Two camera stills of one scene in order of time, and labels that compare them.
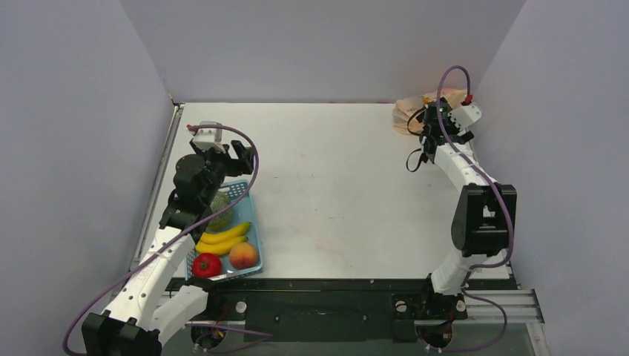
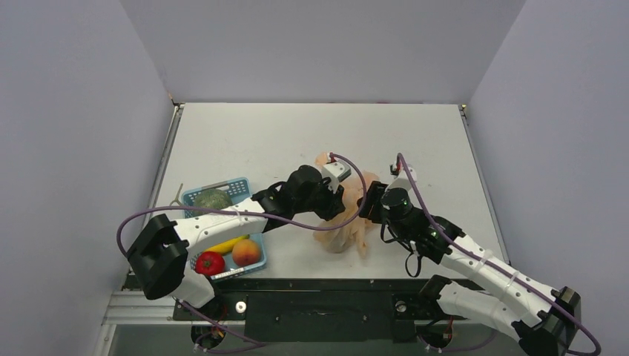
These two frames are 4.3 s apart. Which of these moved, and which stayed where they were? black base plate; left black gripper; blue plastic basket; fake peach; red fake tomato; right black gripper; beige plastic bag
Moved: right black gripper; beige plastic bag; left black gripper
Stayed: red fake tomato; black base plate; blue plastic basket; fake peach
